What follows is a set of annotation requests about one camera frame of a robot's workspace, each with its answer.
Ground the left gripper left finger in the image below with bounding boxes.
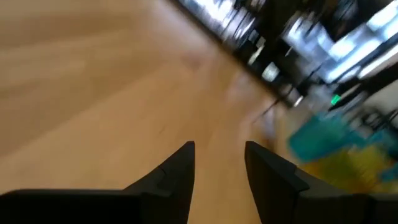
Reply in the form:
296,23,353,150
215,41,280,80
0,141,196,224

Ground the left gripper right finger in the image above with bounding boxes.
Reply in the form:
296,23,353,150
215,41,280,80
244,141,398,224

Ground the yellow ribbed glass vase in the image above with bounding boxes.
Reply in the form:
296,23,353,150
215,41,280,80
301,146,398,194

